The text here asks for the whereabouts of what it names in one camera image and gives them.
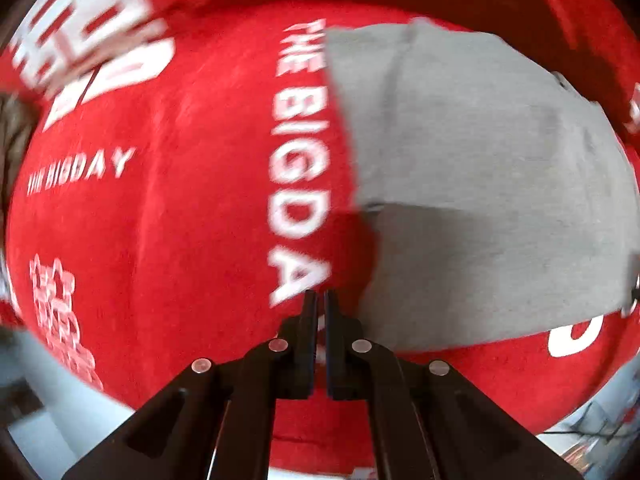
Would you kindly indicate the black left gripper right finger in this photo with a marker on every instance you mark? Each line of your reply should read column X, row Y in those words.
column 428, row 421

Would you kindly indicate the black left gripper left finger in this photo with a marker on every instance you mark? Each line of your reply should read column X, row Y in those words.
column 213, row 421

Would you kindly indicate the grey small knit garment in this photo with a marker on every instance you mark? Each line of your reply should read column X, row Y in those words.
column 503, row 202

